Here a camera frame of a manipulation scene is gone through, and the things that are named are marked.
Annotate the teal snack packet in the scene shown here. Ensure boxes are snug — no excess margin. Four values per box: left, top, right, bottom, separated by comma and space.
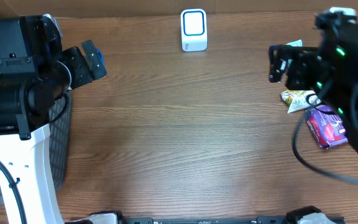
287, 39, 303, 47

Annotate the white tube with gold cap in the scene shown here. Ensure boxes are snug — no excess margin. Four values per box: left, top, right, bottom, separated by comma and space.
287, 90, 321, 113

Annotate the purple snack packet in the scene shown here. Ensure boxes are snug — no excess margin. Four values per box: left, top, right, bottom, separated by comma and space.
306, 105, 348, 149

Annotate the green yellow snack pouch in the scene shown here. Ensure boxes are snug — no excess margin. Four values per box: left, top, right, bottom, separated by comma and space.
280, 90, 306, 106

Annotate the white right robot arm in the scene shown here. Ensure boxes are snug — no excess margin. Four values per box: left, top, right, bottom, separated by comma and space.
268, 7, 358, 185

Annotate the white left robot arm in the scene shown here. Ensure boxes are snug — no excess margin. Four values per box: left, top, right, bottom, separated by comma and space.
0, 14, 107, 223

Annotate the white barcode scanner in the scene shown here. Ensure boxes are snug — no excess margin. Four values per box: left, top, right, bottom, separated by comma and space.
180, 9, 208, 52

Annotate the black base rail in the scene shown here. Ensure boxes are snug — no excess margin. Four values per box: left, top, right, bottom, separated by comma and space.
68, 205, 344, 224

